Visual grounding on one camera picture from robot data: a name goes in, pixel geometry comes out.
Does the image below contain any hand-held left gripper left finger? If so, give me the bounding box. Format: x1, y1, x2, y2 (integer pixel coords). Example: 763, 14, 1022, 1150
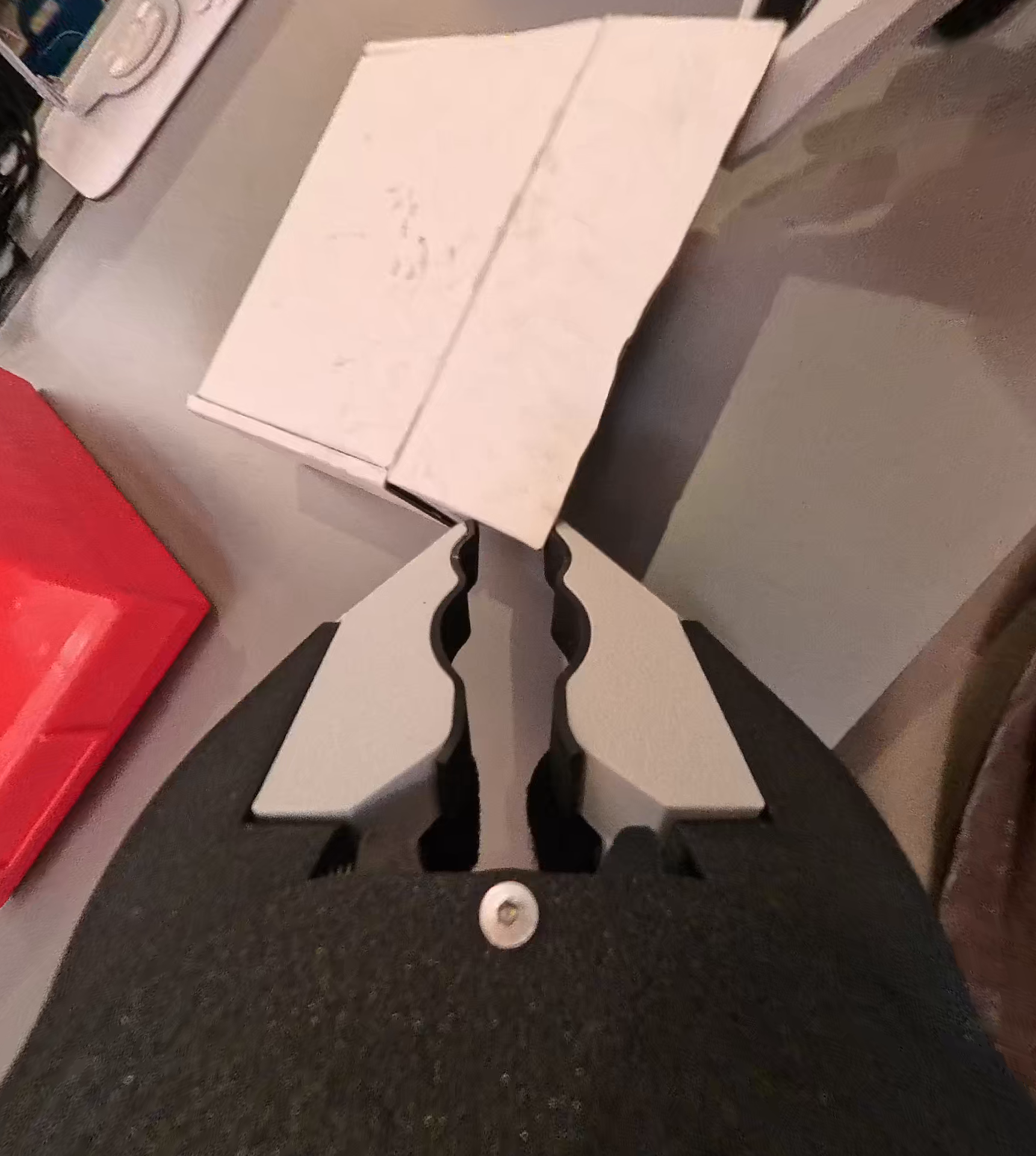
249, 522, 483, 874

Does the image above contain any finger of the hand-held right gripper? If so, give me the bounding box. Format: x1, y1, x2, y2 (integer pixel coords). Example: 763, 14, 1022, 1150
733, 0, 938, 166

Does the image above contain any printed instruction sheet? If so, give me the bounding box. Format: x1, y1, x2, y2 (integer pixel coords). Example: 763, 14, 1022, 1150
0, 0, 122, 92

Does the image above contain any person's brown clothing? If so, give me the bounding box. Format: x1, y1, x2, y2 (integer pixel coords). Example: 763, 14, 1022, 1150
933, 488, 1036, 1125

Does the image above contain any white cardboard mailer box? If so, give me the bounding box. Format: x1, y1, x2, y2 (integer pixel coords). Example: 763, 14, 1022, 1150
186, 16, 787, 549

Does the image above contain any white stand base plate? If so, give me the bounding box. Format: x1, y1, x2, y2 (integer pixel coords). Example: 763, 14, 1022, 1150
39, 0, 250, 202

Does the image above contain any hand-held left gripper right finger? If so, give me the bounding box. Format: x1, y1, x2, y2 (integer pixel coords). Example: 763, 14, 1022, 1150
527, 528, 767, 874

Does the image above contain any grey desk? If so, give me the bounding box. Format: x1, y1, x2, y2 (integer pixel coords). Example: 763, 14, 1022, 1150
0, 0, 1036, 1130

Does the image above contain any red plastic bin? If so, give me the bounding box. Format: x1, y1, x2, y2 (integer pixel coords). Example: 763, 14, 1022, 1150
0, 338, 214, 963

